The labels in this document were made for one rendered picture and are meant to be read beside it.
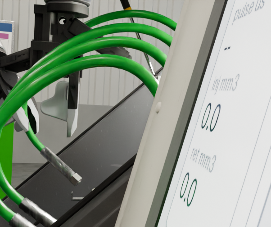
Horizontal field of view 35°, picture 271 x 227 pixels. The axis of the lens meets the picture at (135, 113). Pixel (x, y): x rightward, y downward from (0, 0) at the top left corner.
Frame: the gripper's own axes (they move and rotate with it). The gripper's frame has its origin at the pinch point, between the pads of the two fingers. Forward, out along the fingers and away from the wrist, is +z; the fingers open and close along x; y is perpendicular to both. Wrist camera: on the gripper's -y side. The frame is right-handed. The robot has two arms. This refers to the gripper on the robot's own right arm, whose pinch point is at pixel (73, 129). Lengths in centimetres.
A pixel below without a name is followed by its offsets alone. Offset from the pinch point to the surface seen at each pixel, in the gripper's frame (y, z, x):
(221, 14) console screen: -8, -11, 52
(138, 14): -10.2, -20.6, -5.3
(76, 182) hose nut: -0.8, 10.7, -8.9
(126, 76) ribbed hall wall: -64, -32, -663
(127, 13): -8.2, -20.7, -6.0
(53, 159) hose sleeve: 3.8, 6.9, -10.8
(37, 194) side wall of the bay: 8.5, 18.9, -31.2
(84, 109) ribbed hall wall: 3, 28, -653
